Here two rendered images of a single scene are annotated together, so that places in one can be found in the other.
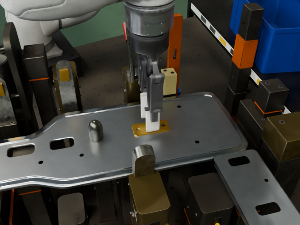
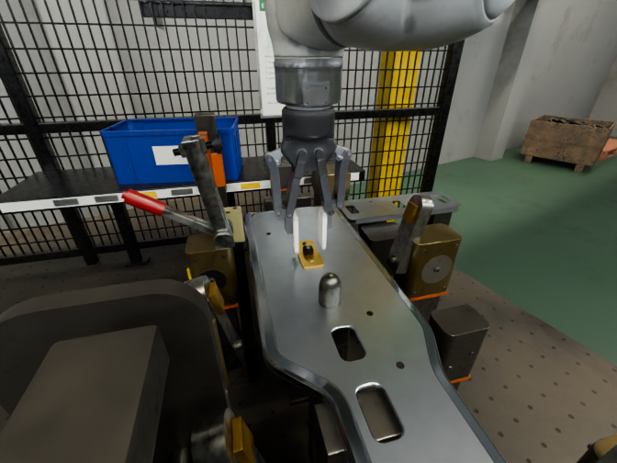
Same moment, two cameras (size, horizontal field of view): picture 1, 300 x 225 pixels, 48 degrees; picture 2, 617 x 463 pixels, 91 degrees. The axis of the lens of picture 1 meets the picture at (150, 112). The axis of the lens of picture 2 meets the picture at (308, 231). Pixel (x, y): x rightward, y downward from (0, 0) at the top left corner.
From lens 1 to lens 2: 0.77 m
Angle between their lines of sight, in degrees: 71
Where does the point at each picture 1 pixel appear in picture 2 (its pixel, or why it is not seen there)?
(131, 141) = (334, 268)
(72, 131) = (316, 332)
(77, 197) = (439, 315)
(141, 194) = (439, 236)
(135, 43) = (329, 121)
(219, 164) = (359, 217)
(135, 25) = (337, 88)
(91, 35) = not seen: outside the picture
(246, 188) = (382, 208)
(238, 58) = (218, 177)
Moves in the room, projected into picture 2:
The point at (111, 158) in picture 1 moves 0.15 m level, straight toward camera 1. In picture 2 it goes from (369, 283) to (456, 273)
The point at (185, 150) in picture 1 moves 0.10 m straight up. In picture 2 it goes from (343, 232) to (346, 186)
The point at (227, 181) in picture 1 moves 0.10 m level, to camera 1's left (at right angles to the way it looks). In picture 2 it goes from (377, 216) to (387, 239)
